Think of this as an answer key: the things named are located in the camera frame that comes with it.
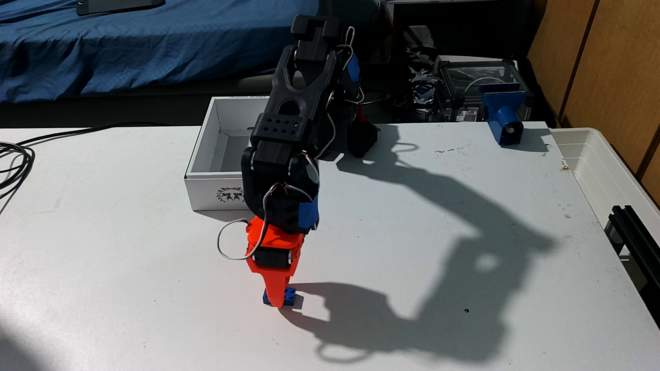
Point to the blue toy brick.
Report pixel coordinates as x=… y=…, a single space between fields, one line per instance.
x=291 y=297

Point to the white cardboard box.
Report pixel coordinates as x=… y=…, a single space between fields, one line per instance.
x=206 y=190

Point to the blue bedspread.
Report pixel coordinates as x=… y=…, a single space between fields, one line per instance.
x=129 y=46

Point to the blue printed clamp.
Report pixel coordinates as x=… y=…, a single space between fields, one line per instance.
x=503 y=111

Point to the white plastic bin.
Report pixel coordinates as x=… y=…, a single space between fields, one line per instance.
x=593 y=165

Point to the black aluminium extrusion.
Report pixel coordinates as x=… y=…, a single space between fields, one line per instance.
x=637 y=237

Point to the wooden cabinet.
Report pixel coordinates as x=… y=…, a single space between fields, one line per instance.
x=608 y=62

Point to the clear enclosure with black frame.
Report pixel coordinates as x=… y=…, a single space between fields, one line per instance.
x=464 y=77

